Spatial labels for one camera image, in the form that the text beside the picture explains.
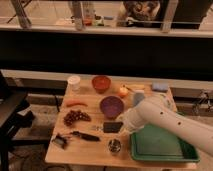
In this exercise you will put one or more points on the white crumpled cloth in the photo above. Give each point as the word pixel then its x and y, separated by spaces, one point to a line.
pixel 166 101

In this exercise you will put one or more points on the purple bowl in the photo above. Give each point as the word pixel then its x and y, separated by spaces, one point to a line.
pixel 111 106

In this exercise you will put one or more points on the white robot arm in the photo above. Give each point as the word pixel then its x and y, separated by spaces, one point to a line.
pixel 155 110

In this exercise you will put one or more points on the black binder clip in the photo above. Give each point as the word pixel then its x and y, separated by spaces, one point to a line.
pixel 60 141

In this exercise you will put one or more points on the grey sponge block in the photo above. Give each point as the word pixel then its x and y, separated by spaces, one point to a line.
pixel 137 98

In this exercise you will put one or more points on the silver fork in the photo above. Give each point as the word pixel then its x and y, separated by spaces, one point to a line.
pixel 96 128

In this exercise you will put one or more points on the bunch of red grapes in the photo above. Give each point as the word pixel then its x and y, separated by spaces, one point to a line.
pixel 75 115

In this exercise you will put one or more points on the green plastic tray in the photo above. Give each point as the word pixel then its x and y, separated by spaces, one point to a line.
pixel 155 144

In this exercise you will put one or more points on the red bowl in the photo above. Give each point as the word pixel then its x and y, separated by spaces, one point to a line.
pixel 101 83

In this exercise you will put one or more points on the small metal cup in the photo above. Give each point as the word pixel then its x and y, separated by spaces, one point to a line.
pixel 114 146

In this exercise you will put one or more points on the white plastic cup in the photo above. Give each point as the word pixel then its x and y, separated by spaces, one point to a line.
pixel 74 82

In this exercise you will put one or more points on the black chair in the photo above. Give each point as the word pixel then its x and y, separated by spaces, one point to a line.
pixel 11 121

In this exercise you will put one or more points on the black handled knife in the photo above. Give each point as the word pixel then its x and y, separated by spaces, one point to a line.
pixel 85 136

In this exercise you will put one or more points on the orange fruit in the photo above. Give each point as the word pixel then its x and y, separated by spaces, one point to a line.
pixel 123 92

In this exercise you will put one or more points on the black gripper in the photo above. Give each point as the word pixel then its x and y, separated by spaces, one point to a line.
pixel 112 127

